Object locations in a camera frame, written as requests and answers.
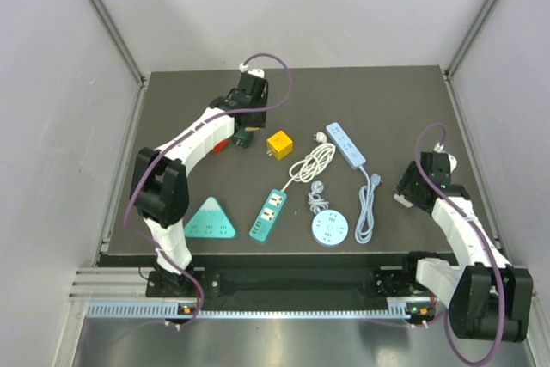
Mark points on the teal triangular socket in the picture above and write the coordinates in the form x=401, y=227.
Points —
x=210, y=222

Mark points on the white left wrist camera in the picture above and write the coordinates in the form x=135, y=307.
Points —
x=246, y=69

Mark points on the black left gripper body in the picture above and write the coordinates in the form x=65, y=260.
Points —
x=259, y=119

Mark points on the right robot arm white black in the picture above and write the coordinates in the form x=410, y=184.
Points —
x=485, y=295

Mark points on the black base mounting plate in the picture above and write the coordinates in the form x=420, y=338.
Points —
x=220, y=281

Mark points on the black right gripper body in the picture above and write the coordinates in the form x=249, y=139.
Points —
x=409, y=185

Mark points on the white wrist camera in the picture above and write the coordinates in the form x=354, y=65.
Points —
x=246, y=69
x=439, y=148

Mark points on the round light blue socket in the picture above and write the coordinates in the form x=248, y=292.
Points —
x=329, y=228

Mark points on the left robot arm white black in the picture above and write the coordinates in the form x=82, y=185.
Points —
x=159, y=185

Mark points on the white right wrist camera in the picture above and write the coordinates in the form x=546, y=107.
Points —
x=439, y=148

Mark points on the white cube socket adapter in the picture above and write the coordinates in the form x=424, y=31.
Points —
x=402, y=200

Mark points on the teal power strip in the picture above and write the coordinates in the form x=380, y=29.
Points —
x=268, y=216

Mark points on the dark green cube plug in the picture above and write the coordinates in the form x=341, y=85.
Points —
x=242, y=138

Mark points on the red cube plug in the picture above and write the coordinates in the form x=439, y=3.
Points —
x=222, y=145

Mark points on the light blue power strip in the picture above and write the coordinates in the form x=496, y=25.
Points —
x=344, y=144

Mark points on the light blue cable duct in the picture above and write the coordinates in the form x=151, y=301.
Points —
x=181, y=311

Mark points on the yellow cube plug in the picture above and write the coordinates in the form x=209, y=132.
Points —
x=279, y=145

